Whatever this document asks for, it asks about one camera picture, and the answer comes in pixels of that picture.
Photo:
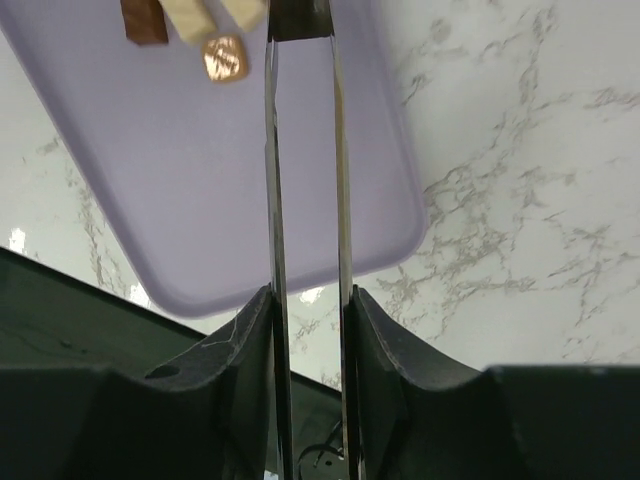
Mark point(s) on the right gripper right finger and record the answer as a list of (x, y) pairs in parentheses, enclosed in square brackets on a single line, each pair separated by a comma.
[(425, 415)]

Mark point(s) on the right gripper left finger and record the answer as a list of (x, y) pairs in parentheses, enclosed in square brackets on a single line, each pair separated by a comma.
[(202, 415)]

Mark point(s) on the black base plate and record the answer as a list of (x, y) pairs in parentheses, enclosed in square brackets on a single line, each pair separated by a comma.
[(68, 346)]

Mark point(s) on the white rectangular chocolate upper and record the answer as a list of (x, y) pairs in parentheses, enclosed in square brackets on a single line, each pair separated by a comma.
[(247, 14)]

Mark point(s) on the lavender tray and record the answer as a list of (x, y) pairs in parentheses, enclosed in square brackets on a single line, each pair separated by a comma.
[(177, 164)]

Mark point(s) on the metal tongs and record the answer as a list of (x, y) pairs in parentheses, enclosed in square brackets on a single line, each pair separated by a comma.
[(309, 214)]

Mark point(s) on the caramel square chocolate right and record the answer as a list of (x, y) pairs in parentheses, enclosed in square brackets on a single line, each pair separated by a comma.
[(224, 59)]

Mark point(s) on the dark cube chocolate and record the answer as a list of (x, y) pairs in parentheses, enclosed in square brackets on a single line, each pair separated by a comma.
[(291, 20)]

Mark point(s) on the white rectangular chocolate lower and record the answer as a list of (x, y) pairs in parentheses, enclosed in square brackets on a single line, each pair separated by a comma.
[(191, 19)]

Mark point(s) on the white rectangular chocolate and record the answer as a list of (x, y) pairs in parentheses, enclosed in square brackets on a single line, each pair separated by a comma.
[(191, 19), (247, 14)]

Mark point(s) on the brown rectangular chocolate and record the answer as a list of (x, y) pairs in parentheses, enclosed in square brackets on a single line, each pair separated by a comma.
[(144, 22)]

